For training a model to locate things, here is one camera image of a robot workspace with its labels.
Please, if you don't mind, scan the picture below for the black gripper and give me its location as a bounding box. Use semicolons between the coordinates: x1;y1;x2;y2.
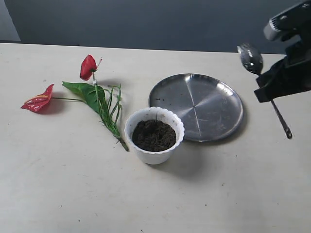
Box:
254;25;311;102

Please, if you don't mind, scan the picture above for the steel spoon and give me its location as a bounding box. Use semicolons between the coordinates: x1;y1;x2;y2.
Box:
237;43;293;139

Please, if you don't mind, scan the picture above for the artificial red anthurium plant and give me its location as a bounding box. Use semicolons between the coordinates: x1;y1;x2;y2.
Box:
21;54;130;152

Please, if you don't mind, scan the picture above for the dark soil in pot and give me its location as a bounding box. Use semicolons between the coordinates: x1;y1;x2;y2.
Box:
132;119;176;152

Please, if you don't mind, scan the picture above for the white scalloped flower pot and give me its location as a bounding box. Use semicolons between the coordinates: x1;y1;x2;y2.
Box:
124;107;185;165

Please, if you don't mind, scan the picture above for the round steel plate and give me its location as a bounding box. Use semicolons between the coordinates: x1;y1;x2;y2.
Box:
149;73;244;142

